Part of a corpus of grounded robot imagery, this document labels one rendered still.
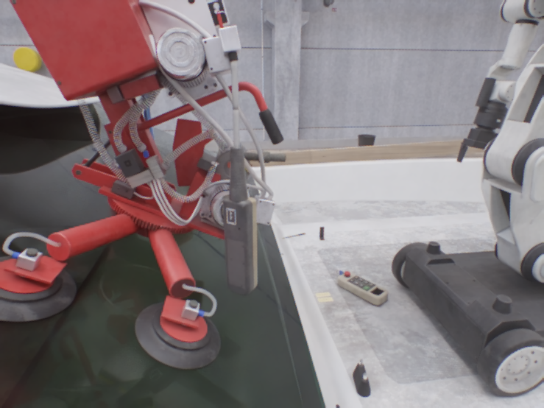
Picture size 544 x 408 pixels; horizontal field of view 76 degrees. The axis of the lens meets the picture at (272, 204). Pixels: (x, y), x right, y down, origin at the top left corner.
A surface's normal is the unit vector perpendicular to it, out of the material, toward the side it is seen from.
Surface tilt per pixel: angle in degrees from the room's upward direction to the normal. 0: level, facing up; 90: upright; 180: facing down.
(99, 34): 90
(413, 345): 0
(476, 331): 90
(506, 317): 0
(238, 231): 90
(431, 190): 90
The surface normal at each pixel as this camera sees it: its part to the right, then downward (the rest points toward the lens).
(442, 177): -0.06, 0.34
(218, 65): 0.14, 0.19
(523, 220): 0.12, 0.71
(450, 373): 0.00, -0.94
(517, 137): -0.90, -0.34
